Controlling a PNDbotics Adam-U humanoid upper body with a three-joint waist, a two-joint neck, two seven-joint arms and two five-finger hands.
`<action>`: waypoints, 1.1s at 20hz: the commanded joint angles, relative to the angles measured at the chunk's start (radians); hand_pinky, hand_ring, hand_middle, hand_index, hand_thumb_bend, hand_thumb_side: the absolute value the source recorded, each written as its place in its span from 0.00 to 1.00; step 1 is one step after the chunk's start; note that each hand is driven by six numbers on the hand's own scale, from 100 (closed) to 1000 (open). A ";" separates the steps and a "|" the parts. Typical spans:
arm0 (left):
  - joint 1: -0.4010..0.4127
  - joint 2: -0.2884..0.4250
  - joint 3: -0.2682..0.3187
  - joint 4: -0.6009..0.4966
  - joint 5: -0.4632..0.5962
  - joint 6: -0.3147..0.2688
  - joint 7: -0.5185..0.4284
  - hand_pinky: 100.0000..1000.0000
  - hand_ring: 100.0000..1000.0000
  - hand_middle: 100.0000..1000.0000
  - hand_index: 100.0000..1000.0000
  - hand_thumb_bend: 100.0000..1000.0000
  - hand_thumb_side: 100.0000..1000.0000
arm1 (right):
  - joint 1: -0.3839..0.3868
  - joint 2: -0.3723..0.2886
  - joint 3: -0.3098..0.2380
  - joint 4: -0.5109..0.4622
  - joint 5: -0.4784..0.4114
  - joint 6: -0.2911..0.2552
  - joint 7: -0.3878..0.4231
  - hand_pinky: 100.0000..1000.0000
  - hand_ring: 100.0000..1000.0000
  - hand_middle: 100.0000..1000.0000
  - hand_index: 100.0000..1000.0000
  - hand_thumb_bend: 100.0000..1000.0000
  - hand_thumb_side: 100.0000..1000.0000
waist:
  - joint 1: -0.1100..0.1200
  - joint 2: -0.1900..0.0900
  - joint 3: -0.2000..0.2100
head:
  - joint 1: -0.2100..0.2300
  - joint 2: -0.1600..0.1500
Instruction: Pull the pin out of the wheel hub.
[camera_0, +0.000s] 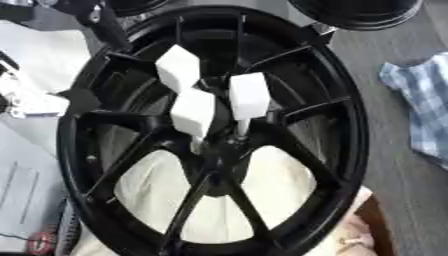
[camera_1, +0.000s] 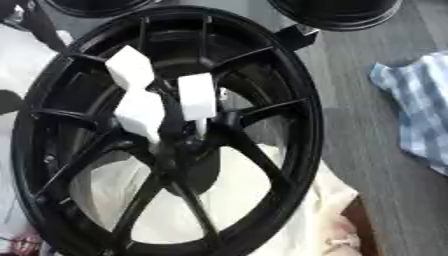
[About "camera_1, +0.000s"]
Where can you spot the black round wheel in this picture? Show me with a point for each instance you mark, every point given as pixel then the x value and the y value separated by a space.
pixel 99 6
pixel 338 15

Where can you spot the black wheel stand block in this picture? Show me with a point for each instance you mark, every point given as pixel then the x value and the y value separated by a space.
pixel 296 36

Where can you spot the blue white checked cloth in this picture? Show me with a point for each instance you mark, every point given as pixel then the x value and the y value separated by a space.
pixel 423 106

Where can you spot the black spoked wheel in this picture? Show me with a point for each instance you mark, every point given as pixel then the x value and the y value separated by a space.
pixel 280 100

